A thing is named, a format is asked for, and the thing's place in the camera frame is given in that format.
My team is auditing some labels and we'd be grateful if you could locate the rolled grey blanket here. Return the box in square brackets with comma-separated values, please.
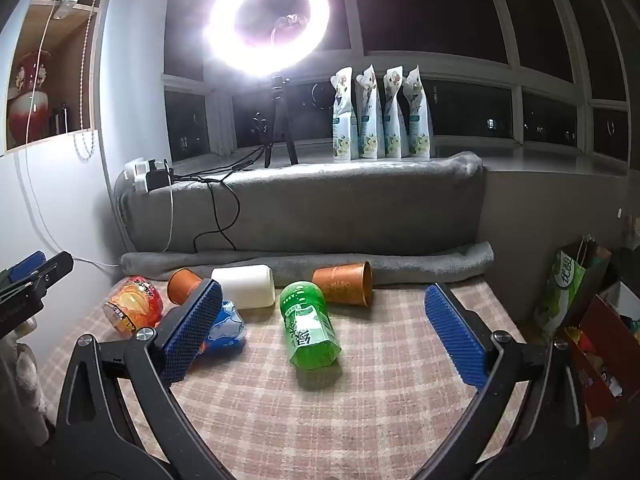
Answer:
[120, 241, 496, 287]

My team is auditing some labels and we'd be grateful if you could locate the black tripod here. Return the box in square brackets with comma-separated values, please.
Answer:
[252, 74, 300, 169]

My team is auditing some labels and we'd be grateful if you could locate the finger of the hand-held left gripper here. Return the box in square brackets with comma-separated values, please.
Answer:
[22, 251, 74, 307]
[0, 251, 47, 286]

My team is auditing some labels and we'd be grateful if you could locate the plaid bed sheet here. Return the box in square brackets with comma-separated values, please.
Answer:
[39, 274, 532, 480]

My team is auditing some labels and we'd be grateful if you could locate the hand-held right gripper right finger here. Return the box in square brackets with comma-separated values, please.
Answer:
[407, 282, 591, 480]

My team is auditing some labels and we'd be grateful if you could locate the white clip device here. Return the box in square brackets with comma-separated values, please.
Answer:
[52, 0, 87, 21]

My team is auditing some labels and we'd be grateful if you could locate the short white cable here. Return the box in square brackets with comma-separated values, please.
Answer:
[159, 184, 177, 254]

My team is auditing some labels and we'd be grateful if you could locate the large orange patterned cup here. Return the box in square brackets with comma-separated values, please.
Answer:
[312, 260, 374, 308]

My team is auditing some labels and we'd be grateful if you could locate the red and white vase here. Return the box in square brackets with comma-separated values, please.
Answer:
[8, 50, 54, 144]

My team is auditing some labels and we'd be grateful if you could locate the long thin white cable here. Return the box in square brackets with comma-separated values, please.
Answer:
[22, 0, 122, 269]

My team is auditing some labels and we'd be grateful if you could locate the white bead cord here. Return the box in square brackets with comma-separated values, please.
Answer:
[74, 0, 115, 162]

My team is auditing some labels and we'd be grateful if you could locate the white cup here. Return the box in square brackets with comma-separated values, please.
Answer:
[210, 263, 276, 310]

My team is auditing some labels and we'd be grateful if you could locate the green paper bag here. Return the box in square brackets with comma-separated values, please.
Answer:
[532, 236, 614, 342]

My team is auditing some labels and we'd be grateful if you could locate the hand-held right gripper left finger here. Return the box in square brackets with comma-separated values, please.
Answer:
[55, 280, 236, 480]

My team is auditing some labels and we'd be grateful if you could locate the red and yellow cup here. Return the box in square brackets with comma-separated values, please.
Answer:
[102, 275, 164, 337]

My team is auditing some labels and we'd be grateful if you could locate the white green floral pouch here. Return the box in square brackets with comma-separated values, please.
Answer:
[354, 63, 384, 160]
[330, 67, 359, 163]
[382, 65, 409, 159]
[403, 63, 434, 159]

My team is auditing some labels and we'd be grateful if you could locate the wooden shelf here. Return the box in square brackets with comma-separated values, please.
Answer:
[4, 0, 117, 152]

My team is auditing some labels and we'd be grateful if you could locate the black charger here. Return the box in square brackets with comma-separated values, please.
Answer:
[144, 167, 177, 192]

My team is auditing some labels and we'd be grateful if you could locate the black cable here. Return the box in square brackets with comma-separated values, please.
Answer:
[171, 144, 267, 252]

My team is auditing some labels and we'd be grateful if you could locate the white power strip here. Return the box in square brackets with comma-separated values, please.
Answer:
[122, 157, 173, 194]

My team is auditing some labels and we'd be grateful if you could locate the blue cup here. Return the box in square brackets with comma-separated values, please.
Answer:
[199, 300, 247, 357]

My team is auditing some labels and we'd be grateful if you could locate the green cup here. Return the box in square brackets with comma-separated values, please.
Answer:
[278, 280, 342, 369]

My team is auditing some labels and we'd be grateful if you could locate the ring light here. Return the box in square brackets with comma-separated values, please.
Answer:
[202, 0, 332, 82]

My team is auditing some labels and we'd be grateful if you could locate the red cardboard box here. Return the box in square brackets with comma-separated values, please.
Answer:
[564, 294, 640, 422]

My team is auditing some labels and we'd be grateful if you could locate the small orange cup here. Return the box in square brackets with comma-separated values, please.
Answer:
[167, 268, 207, 306]

